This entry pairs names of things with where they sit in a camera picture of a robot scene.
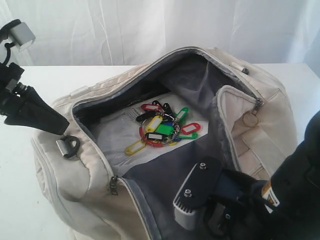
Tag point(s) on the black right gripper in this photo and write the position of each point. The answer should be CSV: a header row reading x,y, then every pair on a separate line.
x,y
237,207

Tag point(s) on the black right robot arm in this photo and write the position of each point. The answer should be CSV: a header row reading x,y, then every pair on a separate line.
x,y
285,207

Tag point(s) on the colourful key tag bunch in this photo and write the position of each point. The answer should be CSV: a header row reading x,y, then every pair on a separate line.
x,y
160,126

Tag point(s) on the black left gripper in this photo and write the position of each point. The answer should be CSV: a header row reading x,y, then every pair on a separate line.
x,y
22,105

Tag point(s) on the cream fabric duffel bag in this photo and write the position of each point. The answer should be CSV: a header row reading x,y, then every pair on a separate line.
x,y
251,129

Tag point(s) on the clear plastic wrapped package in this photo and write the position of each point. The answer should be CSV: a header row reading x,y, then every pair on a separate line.
x,y
117,131

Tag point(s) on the white curtain backdrop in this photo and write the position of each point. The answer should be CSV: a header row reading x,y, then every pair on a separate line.
x,y
132,32

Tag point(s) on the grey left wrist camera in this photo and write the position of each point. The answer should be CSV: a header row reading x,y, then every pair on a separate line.
x,y
21,35

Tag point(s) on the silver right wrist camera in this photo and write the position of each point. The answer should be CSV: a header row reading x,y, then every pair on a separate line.
x,y
195,190

